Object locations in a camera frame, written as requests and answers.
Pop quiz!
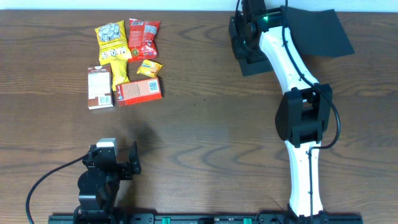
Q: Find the yellow sunflower seed bag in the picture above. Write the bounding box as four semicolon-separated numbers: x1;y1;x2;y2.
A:
95;21;132;65

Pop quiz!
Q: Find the orange red snack box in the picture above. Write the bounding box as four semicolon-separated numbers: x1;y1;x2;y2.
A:
116;78;162;106

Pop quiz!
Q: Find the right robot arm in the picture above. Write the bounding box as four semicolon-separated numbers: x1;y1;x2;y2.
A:
235;1;334;223

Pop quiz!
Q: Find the red snack bag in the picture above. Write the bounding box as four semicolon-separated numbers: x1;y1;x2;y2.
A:
128;19;160;63

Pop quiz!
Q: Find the brown Pocky box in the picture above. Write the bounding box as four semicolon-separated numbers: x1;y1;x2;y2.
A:
87;64;114;110

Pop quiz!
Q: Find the yellow Julie's sandwich packet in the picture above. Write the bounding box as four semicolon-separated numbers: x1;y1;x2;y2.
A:
110;59;130;91

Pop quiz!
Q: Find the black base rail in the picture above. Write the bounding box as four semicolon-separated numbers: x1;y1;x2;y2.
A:
48;213;363;224

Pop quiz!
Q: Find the dark green box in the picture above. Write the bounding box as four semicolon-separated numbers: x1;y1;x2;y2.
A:
229;1;354;76

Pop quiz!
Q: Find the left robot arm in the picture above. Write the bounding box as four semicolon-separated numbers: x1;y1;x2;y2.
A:
76;138;142;223

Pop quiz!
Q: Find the small yellow cracker packet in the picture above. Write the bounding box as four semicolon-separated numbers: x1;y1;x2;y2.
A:
136;59;164;78

